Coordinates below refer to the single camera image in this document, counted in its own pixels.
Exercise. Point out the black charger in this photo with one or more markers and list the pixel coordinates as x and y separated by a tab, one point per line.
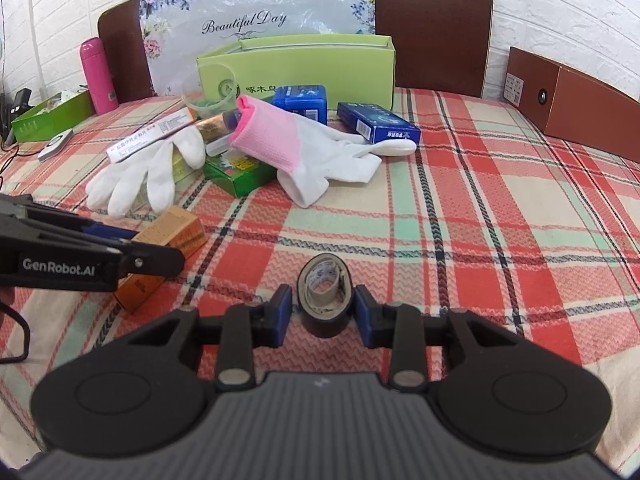
17	105

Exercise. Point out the black tape roll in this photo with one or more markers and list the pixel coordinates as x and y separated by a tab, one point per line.
325	324

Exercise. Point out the dark blue box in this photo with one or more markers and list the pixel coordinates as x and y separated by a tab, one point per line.
380	122

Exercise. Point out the small green box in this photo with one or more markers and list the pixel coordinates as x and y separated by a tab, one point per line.
240	180

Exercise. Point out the plaid cloth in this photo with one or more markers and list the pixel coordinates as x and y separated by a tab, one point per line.
475	220

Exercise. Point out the brown cardboard box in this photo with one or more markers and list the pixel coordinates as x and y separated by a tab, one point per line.
585	105

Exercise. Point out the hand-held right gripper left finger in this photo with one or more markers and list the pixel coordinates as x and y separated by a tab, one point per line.
282	312

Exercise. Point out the blue plastic pack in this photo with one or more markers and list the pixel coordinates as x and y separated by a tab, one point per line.
300	102

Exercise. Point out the green open box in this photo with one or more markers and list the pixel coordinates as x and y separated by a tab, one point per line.
50	120

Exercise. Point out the pink thermos bottle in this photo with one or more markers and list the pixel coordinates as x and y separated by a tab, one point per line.
97	77

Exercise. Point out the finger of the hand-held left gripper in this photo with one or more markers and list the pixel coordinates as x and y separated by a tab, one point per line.
107	232
150	260

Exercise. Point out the orange cardboard box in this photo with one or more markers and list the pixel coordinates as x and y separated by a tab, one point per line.
175	232

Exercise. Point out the white flat device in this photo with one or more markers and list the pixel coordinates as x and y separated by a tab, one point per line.
56	145

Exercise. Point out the green and yellow packet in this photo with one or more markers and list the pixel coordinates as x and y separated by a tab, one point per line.
187	167

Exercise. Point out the clear plastic cup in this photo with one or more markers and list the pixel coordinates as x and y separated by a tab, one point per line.
210	85

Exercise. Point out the floral plastic bag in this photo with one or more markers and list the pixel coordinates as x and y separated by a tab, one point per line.
250	5

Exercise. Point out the brown headboard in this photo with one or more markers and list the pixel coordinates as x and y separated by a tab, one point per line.
435	25

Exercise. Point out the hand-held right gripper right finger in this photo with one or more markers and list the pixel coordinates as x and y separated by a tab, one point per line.
362	317

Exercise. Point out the light green storage box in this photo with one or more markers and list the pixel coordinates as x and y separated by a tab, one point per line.
325	65

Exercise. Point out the small clear plastic container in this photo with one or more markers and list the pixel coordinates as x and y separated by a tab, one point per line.
219	147

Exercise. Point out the white and yellow medicine box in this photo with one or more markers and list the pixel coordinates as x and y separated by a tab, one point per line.
150	136

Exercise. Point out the gold tube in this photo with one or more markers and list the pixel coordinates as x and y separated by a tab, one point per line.
215	127

